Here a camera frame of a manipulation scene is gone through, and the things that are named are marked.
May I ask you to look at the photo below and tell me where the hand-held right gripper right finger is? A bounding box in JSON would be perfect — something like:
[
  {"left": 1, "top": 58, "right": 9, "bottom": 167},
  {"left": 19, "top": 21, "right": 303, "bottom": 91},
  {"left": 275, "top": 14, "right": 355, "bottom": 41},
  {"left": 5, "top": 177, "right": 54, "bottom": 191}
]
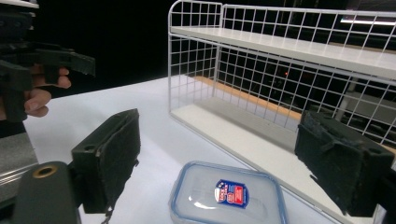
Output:
[{"left": 294, "top": 109, "right": 396, "bottom": 218}]

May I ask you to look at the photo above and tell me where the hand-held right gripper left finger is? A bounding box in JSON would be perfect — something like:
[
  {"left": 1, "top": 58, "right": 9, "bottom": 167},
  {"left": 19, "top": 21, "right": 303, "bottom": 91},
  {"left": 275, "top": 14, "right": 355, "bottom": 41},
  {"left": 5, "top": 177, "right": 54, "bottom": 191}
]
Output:
[{"left": 70, "top": 107, "right": 141, "bottom": 215}]

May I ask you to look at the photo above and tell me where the white wire shelf rack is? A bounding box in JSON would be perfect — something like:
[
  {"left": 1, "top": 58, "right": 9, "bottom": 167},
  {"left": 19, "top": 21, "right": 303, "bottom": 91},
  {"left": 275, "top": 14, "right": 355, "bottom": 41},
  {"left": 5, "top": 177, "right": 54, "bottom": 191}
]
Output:
[{"left": 167, "top": 0, "right": 396, "bottom": 224}]

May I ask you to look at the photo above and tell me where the clear blue-rimmed plastic food container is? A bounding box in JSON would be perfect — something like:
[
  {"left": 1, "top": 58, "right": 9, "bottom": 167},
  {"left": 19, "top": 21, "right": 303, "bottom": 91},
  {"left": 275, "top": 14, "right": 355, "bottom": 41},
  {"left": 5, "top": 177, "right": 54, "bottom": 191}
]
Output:
[{"left": 168, "top": 160, "right": 290, "bottom": 224}]

